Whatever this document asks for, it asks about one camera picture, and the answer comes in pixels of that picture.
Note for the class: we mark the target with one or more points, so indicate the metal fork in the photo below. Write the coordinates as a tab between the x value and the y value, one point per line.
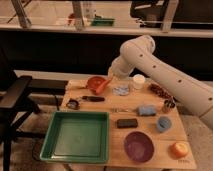
117	110

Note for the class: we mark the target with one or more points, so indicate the black rectangular block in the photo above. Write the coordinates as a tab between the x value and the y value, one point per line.
127	123

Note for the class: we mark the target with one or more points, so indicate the red bowl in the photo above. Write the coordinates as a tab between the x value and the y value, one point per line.
93	83

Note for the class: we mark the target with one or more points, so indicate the blue cloth piece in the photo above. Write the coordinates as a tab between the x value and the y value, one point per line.
146	110

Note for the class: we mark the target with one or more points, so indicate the white cup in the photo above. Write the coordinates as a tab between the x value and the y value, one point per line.
138	81

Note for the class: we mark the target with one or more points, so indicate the green plastic tray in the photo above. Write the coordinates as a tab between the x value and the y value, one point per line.
77	137

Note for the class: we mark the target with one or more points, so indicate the black handled tool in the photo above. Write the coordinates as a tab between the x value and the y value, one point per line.
93	98

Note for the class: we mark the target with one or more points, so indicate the blue cup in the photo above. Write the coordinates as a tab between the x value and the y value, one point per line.
163	124

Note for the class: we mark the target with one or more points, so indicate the brown pinecone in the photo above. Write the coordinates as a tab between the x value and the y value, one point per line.
159	91

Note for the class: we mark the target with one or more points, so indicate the clear blue plastic lid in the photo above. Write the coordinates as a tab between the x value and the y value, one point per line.
122	90

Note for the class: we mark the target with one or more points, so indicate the small dark round dish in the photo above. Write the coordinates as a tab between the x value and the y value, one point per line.
73	104

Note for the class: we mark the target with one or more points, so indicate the green box on shelf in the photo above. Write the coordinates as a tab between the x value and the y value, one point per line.
102	22

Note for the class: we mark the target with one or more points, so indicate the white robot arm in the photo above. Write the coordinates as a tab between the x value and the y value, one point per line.
195	95

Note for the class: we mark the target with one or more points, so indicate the orange apple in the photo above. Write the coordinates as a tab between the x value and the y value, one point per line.
179	149

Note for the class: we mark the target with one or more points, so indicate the purple bowl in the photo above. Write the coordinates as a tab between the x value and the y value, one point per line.
138	146

